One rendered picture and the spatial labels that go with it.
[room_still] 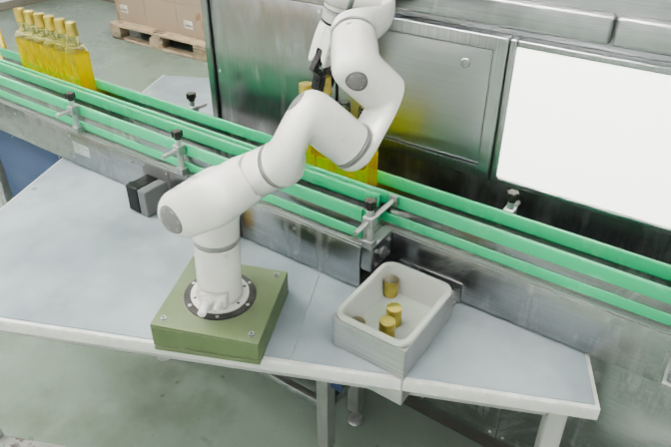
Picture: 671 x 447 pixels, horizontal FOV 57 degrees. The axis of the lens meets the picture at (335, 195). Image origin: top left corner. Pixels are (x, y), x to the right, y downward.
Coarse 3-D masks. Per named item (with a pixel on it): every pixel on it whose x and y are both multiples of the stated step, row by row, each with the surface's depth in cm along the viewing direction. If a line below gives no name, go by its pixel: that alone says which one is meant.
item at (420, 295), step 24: (384, 264) 140; (360, 288) 133; (408, 288) 140; (432, 288) 136; (360, 312) 134; (384, 312) 136; (408, 312) 136; (432, 312) 126; (384, 336) 120; (408, 336) 120
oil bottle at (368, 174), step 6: (372, 162) 146; (366, 168) 145; (372, 168) 147; (348, 174) 149; (354, 174) 147; (360, 174) 146; (366, 174) 146; (372, 174) 148; (360, 180) 147; (366, 180) 147; (372, 180) 149
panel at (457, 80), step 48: (384, 48) 146; (432, 48) 139; (480, 48) 132; (528, 48) 125; (576, 48) 121; (336, 96) 161; (432, 96) 144; (480, 96) 137; (384, 144) 157; (432, 144) 150; (480, 144) 141; (528, 192) 140
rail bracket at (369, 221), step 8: (368, 200) 132; (376, 200) 132; (392, 200) 141; (368, 208) 131; (384, 208) 138; (368, 216) 133; (376, 216) 134; (360, 224) 132; (368, 224) 133; (368, 232) 135; (368, 240) 137; (368, 248) 137
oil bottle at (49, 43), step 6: (48, 18) 198; (54, 18) 199; (48, 24) 198; (54, 24) 200; (48, 30) 199; (54, 30) 200; (54, 36) 201; (48, 42) 201; (54, 42) 201; (48, 48) 202; (48, 54) 204; (54, 54) 202; (48, 60) 205; (54, 60) 203; (54, 66) 205; (54, 72) 206; (60, 78) 206
